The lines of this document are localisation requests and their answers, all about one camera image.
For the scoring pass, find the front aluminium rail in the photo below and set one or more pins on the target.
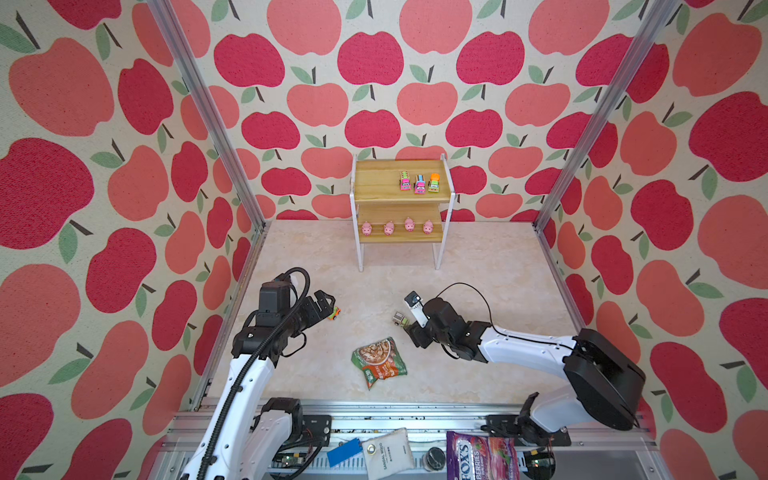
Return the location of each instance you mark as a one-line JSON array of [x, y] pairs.
[[583, 451]]

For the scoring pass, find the blue card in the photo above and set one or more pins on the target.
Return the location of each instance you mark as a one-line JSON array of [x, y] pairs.
[[344, 452]]

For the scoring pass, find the pink green truck toy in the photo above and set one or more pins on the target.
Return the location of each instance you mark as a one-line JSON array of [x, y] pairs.
[[405, 182]]

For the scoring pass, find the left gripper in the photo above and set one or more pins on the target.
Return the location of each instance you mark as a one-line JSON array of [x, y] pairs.
[[313, 313]]

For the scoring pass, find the aluminium frame post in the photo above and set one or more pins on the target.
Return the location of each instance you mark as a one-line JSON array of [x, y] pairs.
[[173, 33], [651, 27]]

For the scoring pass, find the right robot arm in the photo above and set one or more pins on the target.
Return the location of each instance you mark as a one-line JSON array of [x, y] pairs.
[[602, 384]]

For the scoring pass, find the purple Fox's candy bag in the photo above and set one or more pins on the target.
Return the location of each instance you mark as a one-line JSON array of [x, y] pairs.
[[471, 457]]

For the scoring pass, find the left aluminium frame post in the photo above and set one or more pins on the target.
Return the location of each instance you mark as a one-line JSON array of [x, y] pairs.
[[173, 33]]

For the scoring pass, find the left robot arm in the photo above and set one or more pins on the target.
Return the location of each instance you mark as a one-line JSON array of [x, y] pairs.
[[241, 441]]

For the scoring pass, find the green snack bag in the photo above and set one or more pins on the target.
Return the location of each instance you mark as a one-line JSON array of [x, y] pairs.
[[380, 360]]

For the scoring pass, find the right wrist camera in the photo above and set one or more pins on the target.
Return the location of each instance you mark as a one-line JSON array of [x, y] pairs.
[[415, 304]]

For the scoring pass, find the green orange mixer truck toy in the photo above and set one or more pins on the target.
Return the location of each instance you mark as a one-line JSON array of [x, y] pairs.
[[434, 183]]

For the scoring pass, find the round metal can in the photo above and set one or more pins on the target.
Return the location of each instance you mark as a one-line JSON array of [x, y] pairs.
[[434, 459]]

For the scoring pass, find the wooden two-tier shelf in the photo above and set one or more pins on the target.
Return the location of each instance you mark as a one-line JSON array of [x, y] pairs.
[[375, 197]]

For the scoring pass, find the right aluminium frame post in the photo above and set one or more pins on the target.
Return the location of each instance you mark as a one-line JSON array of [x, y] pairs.
[[651, 27]]

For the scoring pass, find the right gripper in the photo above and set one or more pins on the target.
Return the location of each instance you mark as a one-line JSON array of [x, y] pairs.
[[412, 330]]

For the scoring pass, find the white paper packet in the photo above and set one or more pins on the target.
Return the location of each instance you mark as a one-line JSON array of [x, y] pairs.
[[388, 455]]

